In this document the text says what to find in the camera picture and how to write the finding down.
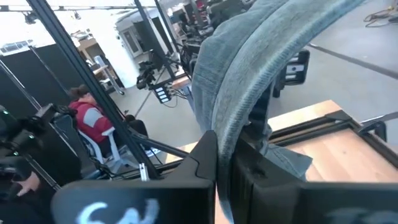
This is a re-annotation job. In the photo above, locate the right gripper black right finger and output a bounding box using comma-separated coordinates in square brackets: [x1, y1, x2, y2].
[231, 139, 398, 224]

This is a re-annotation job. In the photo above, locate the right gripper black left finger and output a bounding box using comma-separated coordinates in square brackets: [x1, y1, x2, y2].
[50, 129, 218, 224]

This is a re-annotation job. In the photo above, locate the dark green baseball cap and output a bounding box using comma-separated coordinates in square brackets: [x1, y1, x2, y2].
[190, 0, 368, 224]

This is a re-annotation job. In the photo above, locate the white chair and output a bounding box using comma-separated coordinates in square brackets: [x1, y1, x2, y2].
[77, 126, 138, 171]

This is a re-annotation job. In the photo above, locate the black power strip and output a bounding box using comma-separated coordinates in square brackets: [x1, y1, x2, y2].
[152, 85, 172, 105]

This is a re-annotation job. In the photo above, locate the person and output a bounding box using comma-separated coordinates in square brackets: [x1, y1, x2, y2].
[68, 84, 150, 156]

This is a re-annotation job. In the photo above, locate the person's hand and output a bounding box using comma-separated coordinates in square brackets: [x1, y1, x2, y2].
[17, 179, 42, 198]

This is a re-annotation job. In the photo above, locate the black device with green lights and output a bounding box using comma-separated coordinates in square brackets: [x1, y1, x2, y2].
[0, 104, 78, 187]

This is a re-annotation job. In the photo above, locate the black partition panel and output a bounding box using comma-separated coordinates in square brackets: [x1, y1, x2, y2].
[0, 43, 88, 119]

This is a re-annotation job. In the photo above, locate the silver frame bracket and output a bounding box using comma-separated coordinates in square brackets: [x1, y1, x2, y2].
[139, 162, 150, 182]

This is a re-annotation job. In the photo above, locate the small black frame clamp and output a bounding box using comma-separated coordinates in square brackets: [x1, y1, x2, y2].
[359, 119, 388, 142]

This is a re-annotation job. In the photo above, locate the black aluminium rig frame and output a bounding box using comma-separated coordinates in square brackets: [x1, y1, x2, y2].
[26, 0, 398, 182]

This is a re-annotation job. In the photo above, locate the floor cable bundle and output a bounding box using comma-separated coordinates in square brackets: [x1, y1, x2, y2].
[363, 5, 398, 29]

